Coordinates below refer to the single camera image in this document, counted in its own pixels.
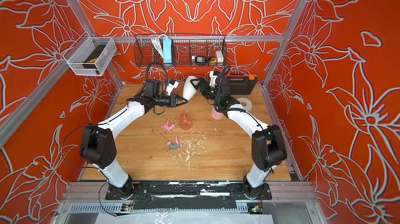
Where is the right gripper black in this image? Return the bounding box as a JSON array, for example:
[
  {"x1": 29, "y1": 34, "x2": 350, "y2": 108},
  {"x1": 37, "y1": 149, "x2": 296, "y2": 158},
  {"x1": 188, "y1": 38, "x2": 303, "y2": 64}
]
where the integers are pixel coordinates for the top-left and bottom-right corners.
[{"x1": 191, "y1": 79, "x2": 223, "y2": 104}]

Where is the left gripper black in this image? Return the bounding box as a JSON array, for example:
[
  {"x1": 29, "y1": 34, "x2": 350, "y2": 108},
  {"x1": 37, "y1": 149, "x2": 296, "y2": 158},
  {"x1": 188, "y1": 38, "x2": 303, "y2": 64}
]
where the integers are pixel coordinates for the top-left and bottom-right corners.
[{"x1": 154, "y1": 95, "x2": 188, "y2": 108}]

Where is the white spray bottle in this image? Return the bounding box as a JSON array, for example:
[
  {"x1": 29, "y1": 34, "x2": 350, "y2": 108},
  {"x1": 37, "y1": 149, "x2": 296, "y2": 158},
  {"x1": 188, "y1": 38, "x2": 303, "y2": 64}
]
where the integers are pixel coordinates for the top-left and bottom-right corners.
[{"x1": 182, "y1": 76, "x2": 197, "y2": 101}]

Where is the opaque pink spray bottle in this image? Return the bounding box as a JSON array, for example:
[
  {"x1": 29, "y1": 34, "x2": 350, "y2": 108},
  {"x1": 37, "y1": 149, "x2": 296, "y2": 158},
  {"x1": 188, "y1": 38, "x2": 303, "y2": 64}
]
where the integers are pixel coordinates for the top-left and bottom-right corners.
[{"x1": 211, "y1": 107, "x2": 225, "y2": 120}]

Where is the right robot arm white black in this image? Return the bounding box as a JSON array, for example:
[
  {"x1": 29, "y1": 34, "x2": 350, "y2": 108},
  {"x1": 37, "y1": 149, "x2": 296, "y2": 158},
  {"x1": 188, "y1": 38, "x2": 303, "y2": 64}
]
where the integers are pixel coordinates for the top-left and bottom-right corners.
[{"x1": 183, "y1": 65, "x2": 288, "y2": 199}]

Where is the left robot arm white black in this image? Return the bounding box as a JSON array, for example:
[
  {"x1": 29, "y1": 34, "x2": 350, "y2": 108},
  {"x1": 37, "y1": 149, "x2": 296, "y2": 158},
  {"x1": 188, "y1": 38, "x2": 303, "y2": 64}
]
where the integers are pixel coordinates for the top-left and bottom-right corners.
[{"x1": 79, "y1": 78, "x2": 195, "y2": 200}]

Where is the transparent pink spray bottle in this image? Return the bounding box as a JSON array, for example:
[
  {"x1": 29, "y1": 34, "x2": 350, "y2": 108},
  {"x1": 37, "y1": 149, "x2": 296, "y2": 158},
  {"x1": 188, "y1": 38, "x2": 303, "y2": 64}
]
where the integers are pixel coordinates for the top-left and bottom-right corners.
[{"x1": 179, "y1": 112, "x2": 193, "y2": 131}]

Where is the pink grey spray nozzle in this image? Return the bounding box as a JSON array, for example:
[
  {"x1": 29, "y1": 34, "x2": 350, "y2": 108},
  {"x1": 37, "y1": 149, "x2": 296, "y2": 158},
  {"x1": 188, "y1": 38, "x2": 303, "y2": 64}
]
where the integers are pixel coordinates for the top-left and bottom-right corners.
[{"x1": 166, "y1": 135, "x2": 183, "y2": 151}]

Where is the black round device with label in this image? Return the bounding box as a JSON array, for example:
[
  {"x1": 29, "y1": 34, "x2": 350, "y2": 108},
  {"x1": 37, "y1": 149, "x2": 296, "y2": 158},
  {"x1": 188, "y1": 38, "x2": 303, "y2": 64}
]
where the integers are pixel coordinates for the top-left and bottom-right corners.
[{"x1": 191, "y1": 56, "x2": 207, "y2": 66}]

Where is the white small box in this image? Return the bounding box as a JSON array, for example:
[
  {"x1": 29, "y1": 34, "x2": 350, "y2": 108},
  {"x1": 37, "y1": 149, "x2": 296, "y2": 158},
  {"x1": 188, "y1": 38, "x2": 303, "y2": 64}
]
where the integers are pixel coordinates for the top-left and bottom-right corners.
[{"x1": 215, "y1": 50, "x2": 224, "y2": 65}]

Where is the black orange tool case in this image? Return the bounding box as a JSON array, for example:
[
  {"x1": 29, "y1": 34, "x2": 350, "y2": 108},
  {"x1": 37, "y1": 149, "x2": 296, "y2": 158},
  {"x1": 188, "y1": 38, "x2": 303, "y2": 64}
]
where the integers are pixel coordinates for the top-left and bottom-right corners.
[{"x1": 225, "y1": 74, "x2": 258, "y2": 95}]

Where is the white tape roll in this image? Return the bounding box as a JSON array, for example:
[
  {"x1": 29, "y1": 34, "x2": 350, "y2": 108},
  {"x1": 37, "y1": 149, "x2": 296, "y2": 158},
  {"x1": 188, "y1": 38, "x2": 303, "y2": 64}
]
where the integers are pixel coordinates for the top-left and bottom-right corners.
[{"x1": 237, "y1": 97, "x2": 253, "y2": 111}]

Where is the light blue box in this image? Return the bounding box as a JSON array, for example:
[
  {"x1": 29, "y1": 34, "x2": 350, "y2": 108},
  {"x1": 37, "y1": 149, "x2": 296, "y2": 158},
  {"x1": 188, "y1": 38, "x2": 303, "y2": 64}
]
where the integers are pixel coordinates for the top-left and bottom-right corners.
[{"x1": 162, "y1": 38, "x2": 173, "y2": 66}]

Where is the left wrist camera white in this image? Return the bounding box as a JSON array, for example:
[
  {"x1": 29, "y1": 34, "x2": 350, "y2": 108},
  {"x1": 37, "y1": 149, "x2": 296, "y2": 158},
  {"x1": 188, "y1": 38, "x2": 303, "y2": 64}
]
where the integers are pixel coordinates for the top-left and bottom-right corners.
[{"x1": 166, "y1": 79, "x2": 179, "y2": 96}]

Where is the black wire basket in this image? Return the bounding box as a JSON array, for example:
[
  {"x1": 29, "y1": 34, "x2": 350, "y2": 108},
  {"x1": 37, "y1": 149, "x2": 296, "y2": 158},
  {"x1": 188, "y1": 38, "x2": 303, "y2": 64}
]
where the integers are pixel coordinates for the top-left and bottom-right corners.
[{"x1": 133, "y1": 33, "x2": 228, "y2": 67}]

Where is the white cable bundle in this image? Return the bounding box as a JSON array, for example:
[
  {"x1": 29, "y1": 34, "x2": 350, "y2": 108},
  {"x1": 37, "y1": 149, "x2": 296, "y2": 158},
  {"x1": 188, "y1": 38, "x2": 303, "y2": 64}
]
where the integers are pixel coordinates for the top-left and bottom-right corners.
[{"x1": 151, "y1": 37, "x2": 165, "y2": 58}]

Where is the clear plastic wall bin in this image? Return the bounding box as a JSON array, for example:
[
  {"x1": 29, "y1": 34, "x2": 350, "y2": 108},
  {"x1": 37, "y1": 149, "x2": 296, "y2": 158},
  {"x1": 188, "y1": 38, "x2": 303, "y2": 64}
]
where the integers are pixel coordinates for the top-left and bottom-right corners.
[{"x1": 62, "y1": 37, "x2": 117, "y2": 77}]

